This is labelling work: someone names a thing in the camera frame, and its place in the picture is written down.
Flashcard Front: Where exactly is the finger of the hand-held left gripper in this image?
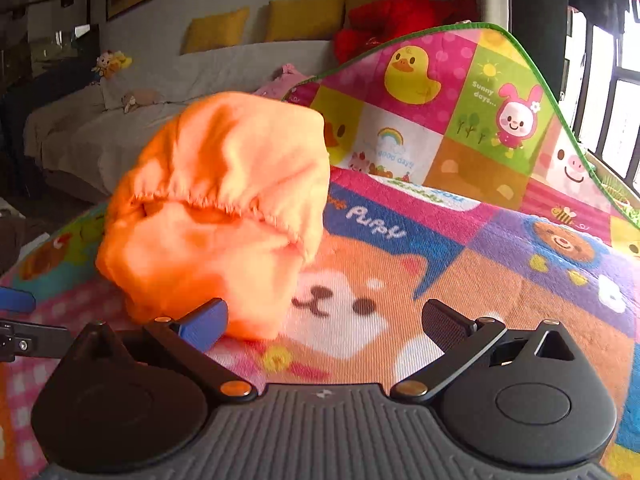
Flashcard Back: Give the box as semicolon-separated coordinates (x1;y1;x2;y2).
0;319;72;362
0;286;37;314

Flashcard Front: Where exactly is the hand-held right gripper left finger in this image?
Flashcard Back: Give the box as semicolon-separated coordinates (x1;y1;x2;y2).
74;297;257;403

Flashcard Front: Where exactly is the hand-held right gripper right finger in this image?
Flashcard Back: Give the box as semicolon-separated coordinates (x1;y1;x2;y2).
390;299;577;403

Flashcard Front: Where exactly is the orange and green fleece garment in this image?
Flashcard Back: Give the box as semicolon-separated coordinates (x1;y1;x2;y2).
95;91;332;342

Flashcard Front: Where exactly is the colourful cartoon play mat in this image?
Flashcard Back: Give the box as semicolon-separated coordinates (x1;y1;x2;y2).
0;22;640;480

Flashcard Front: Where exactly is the dark glass cabinet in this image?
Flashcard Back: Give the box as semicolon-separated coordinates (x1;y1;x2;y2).
0;0;102;198

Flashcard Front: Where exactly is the small beige plush toy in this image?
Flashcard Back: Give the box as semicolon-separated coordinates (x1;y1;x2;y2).
121;88;162;114

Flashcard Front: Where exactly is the sofa with white cover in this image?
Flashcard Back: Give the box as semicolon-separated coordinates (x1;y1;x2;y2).
22;37;351;206

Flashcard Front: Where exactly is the pink crumpled cloth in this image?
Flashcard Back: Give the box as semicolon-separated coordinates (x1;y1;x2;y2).
252;63;314;99

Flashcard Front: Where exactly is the yellow stuffed doll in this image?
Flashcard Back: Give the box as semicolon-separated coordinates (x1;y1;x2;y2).
91;50;134;81

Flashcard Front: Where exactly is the yellow pillow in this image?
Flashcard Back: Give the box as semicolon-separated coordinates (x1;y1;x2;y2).
182;7;251;56
265;0;347;44

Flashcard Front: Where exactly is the red plush blanket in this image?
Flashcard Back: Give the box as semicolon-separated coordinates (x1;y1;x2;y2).
332;0;479;66

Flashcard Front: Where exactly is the black window frame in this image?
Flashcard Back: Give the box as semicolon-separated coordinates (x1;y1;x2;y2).
564;7;640;181

